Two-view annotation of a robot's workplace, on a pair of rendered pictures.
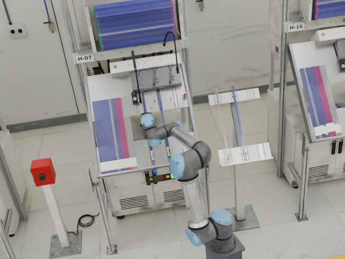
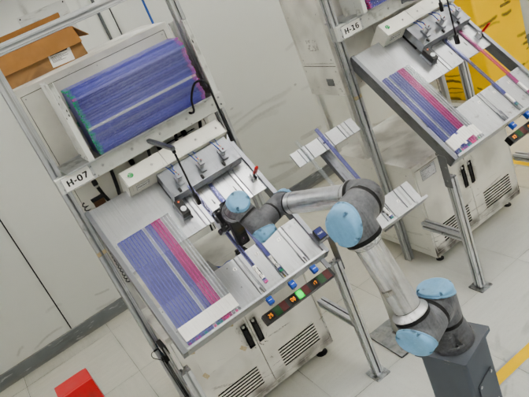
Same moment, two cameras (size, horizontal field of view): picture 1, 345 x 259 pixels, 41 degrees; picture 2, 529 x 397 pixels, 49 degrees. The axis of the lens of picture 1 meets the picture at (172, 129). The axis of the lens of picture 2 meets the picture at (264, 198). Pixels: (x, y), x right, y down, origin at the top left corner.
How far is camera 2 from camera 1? 104 cm
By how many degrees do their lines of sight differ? 19
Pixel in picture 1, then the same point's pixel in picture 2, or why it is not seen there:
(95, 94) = (117, 231)
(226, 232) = (456, 309)
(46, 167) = (87, 384)
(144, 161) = (246, 292)
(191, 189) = (382, 254)
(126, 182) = (219, 358)
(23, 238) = not seen: outside the picture
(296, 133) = (416, 174)
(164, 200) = (283, 363)
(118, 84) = (146, 201)
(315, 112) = (434, 122)
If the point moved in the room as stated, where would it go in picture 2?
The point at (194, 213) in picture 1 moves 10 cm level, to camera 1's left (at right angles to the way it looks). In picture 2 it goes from (403, 294) to (376, 313)
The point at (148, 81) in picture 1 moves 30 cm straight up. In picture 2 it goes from (191, 176) to (160, 111)
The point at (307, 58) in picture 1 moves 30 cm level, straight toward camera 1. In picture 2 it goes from (383, 64) to (406, 76)
